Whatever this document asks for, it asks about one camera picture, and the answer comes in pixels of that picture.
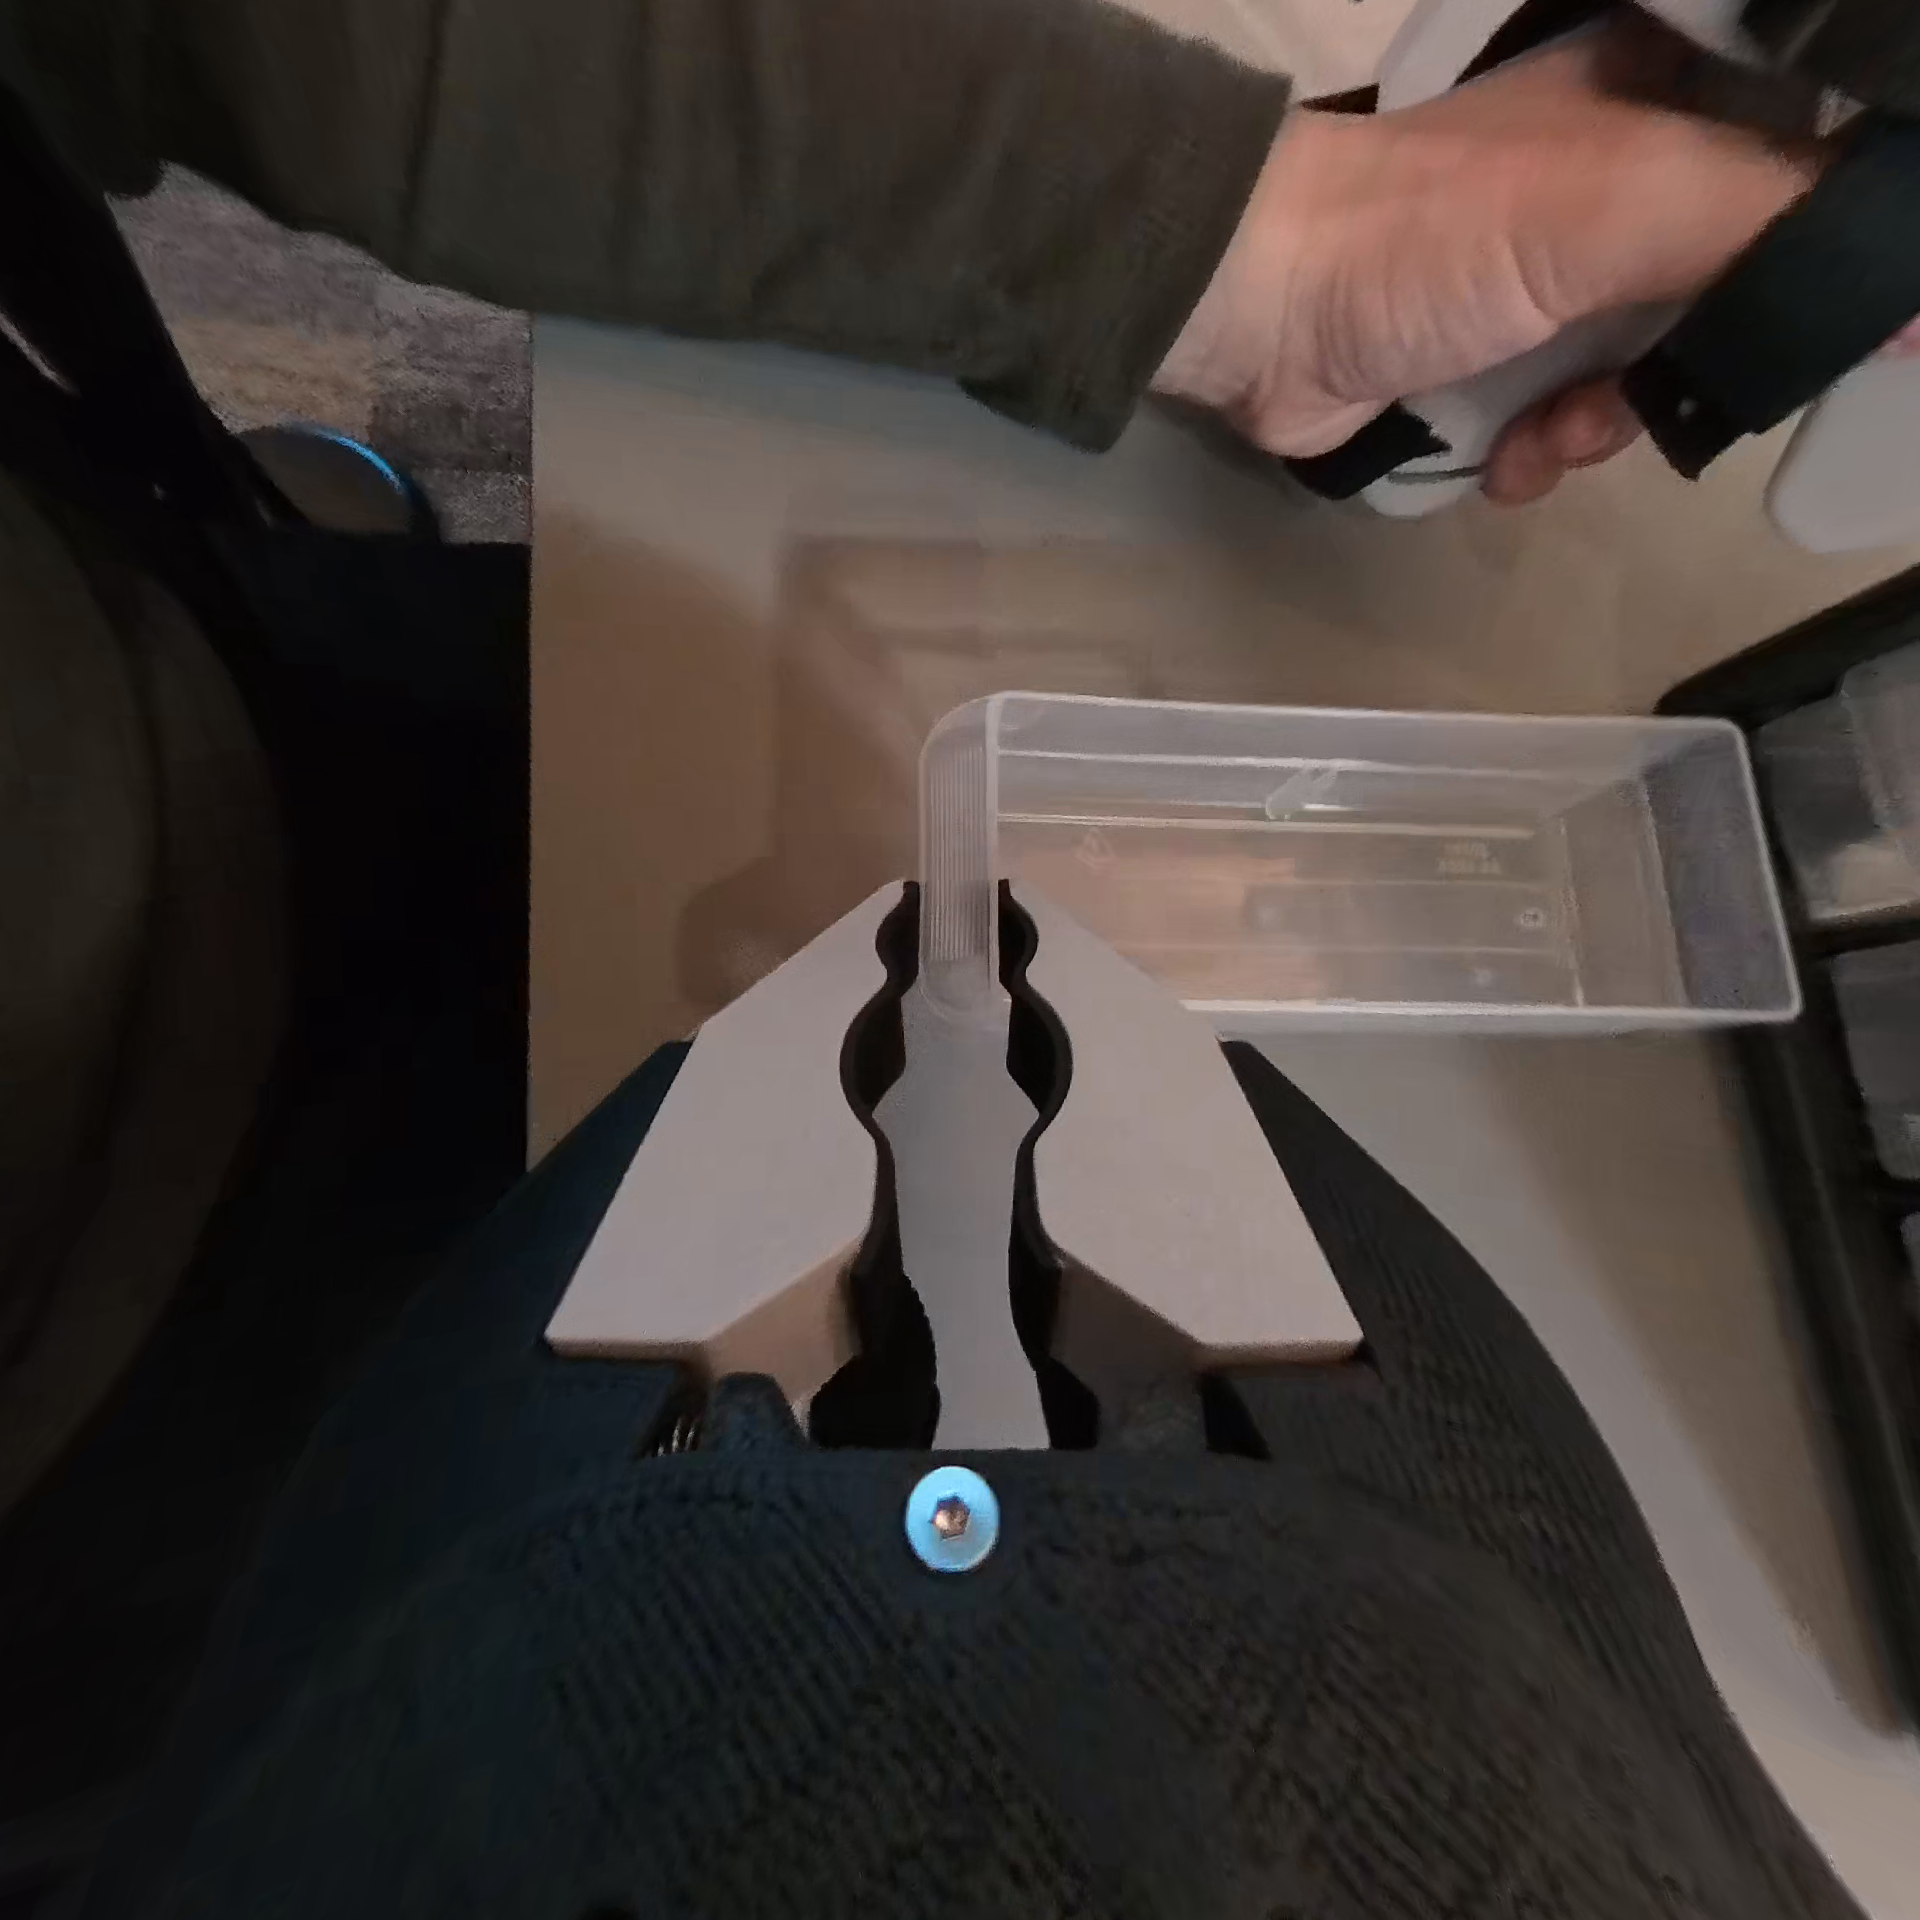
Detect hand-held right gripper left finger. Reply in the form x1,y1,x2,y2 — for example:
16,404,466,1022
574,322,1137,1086
544,879,943,1419

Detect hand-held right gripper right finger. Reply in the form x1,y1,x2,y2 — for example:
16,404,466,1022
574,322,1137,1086
991,882,1367,1449

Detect small clear plastic drawer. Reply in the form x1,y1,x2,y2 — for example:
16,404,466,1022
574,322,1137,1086
877,690,1800,1454

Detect black drawer cabinet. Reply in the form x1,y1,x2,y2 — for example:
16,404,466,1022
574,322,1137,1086
1649,570,1920,1741

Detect person's left forearm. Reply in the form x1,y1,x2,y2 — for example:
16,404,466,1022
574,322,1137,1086
0,0,1295,454

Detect set of clear cabinet drawers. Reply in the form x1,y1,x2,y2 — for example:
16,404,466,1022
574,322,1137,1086
1746,644,1920,1203

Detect person's left hand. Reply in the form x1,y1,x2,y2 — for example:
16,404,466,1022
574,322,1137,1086
1151,37,1829,507

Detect person's legs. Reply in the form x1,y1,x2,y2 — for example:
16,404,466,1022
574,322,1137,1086
0,450,530,1517

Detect round blue rimmed object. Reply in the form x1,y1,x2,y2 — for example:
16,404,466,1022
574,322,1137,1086
243,422,441,541

